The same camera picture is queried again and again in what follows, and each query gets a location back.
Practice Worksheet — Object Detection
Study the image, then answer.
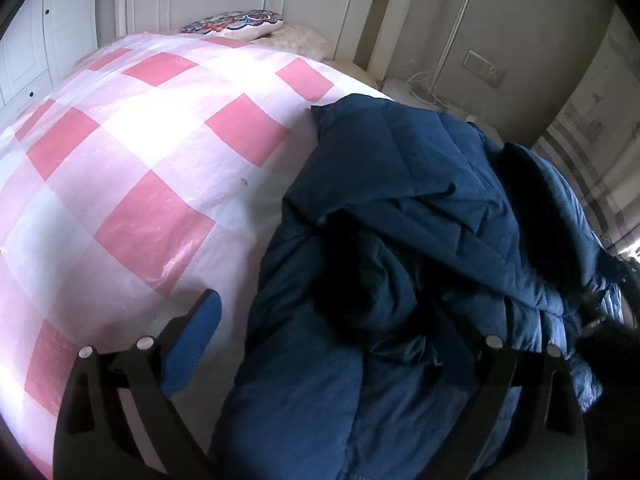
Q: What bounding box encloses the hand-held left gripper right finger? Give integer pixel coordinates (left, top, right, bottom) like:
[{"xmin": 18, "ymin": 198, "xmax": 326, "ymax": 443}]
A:
[{"xmin": 420, "ymin": 332, "xmax": 588, "ymax": 480}]

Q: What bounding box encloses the cream pillow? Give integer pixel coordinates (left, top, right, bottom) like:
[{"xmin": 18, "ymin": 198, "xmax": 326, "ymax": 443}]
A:
[{"xmin": 260, "ymin": 25, "xmax": 333, "ymax": 61}]

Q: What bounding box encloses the white wall conduit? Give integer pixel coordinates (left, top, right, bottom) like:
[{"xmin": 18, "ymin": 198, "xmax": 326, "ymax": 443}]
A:
[{"xmin": 434, "ymin": 0, "xmax": 472, "ymax": 97}]

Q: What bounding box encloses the striped curtain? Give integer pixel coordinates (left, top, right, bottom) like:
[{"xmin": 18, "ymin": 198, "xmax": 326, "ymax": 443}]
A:
[{"xmin": 532, "ymin": 55, "xmax": 640, "ymax": 261}]

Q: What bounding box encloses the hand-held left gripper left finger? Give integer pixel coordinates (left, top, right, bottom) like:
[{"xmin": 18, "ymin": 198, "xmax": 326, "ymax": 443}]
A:
[{"xmin": 52, "ymin": 288, "xmax": 223, "ymax": 480}]

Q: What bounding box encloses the blue quilted jacket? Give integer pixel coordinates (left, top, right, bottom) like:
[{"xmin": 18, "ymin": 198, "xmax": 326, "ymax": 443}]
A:
[{"xmin": 209, "ymin": 92, "xmax": 631, "ymax": 480}]

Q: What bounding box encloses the white wardrobe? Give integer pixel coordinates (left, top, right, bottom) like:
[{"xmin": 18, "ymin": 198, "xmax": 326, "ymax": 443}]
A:
[{"xmin": 0, "ymin": 0, "xmax": 101, "ymax": 111}]

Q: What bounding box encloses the pink checkered blanket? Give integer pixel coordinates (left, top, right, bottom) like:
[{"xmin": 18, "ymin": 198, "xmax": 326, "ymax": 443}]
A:
[{"xmin": 0, "ymin": 32, "xmax": 396, "ymax": 471}]

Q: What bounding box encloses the white cable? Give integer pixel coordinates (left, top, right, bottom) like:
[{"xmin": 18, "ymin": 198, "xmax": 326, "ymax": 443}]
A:
[{"xmin": 406, "ymin": 71, "xmax": 488, "ymax": 117}]

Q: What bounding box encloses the patterned round pillow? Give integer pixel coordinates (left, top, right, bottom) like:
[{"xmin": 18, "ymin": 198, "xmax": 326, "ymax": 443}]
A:
[{"xmin": 179, "ymin": 9, "xmax": 285, "ymax": 40}]

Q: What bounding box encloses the white nightstand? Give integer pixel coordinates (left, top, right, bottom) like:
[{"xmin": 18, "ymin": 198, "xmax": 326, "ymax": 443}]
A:
[{"xmin": 382, "ymin": 76, "xmax": 506, "ymax": 146}]

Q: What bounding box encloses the white wall socket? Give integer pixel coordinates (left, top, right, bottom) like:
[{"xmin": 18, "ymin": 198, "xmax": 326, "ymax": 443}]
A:
[{"xmin": 461, "ymin": 50, "xmax": 506, "ymax": 86}]

